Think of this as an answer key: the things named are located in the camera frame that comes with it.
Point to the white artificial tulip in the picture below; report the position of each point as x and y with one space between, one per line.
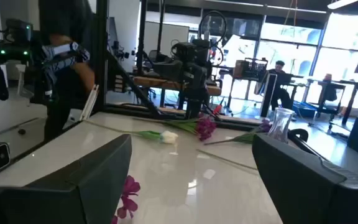
169 137

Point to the wooden workbench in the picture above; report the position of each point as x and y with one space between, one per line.
160 83

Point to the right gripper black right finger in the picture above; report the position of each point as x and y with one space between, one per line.
306 193

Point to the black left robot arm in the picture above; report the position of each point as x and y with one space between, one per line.
196 102

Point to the person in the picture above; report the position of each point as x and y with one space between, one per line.
280 81
67 87

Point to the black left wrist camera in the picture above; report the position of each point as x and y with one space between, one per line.
183 51

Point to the blue storage bin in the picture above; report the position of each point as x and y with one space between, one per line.
303 109

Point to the black background frame post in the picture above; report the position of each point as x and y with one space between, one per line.
141 37

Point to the black diagonal frame brace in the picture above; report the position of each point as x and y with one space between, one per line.
129 81

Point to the white aluminium extrusion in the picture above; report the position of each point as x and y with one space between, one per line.
89 102

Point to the clear glass vase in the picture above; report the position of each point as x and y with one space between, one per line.
280 124

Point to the magenta artificial flower bunch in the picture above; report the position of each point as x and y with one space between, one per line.
129 186
264 127

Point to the white whiteboard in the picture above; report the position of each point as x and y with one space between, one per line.
166 37

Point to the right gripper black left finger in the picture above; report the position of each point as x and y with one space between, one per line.
57 202

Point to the violet artificial flower bunch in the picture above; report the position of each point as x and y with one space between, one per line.
205 127

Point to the black plastic crate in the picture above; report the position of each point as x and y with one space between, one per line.
255 69

